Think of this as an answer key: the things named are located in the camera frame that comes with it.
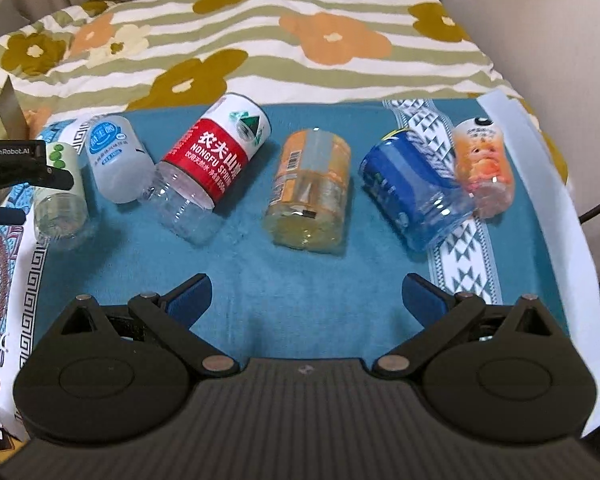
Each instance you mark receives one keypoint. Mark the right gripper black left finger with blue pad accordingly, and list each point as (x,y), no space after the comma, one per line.
(113,373)

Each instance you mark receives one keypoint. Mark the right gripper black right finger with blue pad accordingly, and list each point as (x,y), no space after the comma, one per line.
(496,373)

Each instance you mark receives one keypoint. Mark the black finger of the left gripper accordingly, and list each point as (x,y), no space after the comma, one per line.
(24,161)

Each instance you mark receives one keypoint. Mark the green dotted label cup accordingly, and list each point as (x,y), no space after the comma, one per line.
(61,217)

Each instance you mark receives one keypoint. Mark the frosted white blue-label cup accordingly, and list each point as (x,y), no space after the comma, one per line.
(120,164)

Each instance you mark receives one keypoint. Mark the red Nongfu label cup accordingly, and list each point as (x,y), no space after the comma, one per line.
(194,175)

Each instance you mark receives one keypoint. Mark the blue label clear cup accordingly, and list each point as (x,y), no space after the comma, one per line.
(413,188)

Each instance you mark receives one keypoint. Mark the orange cartoon label cup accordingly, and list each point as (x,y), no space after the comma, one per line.
(482,167)

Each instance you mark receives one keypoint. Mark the orange label yellow cup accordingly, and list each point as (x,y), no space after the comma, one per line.
(308,206)

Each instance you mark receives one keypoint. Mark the teal patterned cloth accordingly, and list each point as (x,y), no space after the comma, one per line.
(270,300)

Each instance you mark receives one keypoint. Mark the floral striped blanket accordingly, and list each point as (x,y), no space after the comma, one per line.
(105,56)

